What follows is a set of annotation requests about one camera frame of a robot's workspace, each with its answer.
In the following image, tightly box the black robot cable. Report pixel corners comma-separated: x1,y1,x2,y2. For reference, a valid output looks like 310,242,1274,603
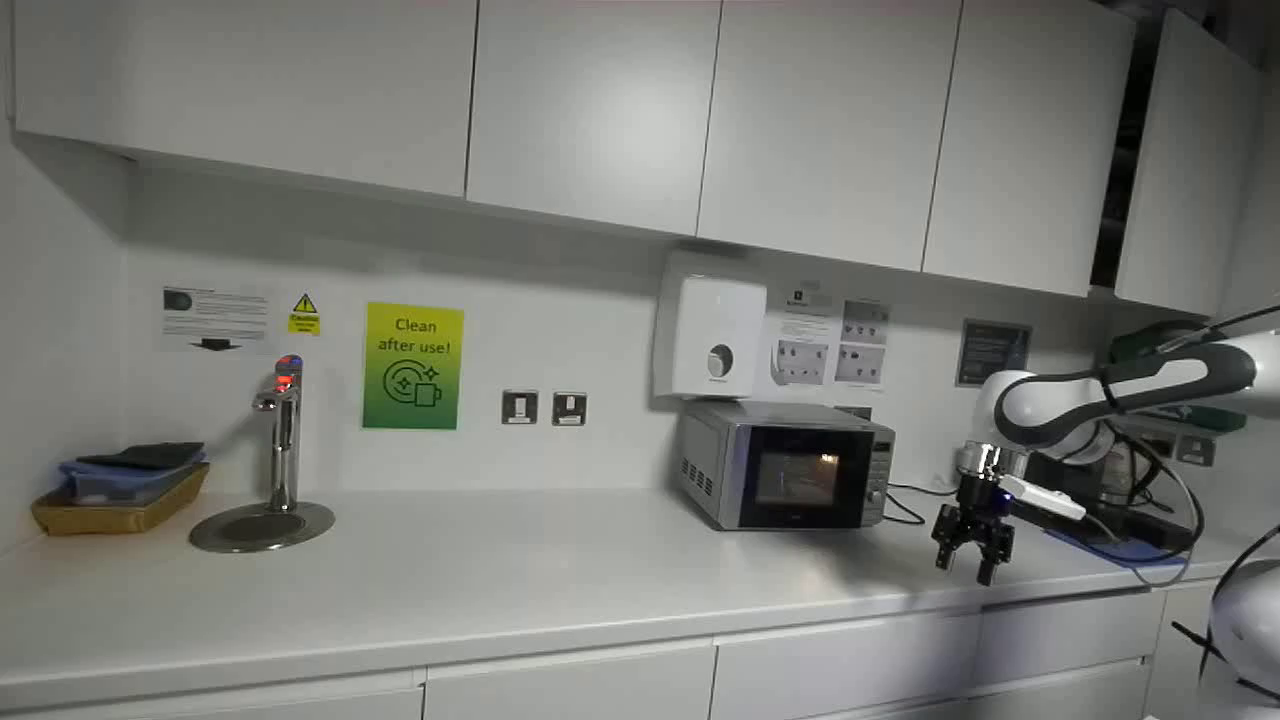
1085,305,1280,704

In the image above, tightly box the white notice dark header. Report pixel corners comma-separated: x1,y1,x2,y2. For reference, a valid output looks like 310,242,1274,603
156,280,275,351

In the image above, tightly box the blue folded cloth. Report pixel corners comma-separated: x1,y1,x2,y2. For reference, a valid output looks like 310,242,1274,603
56,441,212,510

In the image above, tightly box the white wall cabinet door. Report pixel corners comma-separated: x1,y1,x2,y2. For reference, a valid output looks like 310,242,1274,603
9,0,480,199
696,0,963,277
1111,9,1265,320
920,0,1139,302
464,0,723,242

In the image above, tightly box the silver microwave body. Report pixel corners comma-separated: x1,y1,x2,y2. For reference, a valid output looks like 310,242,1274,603
673,398,899,535

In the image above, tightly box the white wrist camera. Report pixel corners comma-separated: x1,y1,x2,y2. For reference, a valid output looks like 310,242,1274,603
998,472,1091,526

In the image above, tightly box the dark framed poster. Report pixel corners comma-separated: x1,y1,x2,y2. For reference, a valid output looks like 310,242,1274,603
958,318,1037,387

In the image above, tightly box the chrome water tap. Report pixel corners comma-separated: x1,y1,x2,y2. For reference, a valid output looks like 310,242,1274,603
252,351,313,518

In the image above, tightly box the socket picture notice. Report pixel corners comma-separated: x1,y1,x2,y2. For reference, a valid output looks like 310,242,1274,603
769,330,832,392
832,339,892,387
841,302,892,344

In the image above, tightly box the green yellow cleaning poster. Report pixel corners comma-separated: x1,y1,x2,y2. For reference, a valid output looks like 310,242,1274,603
362,302,468,434

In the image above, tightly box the white base cabinet run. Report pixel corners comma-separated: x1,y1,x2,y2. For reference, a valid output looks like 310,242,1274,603
0,573,1226,720

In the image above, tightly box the black microwave power cord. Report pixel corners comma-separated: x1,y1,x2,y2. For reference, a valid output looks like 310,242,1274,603
877,477,969,532

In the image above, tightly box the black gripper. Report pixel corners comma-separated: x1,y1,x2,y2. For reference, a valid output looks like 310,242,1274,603
934,477,1017,590

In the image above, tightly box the yellow triangle warning sign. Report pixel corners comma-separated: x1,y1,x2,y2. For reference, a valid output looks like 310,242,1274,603
284,293,327,339

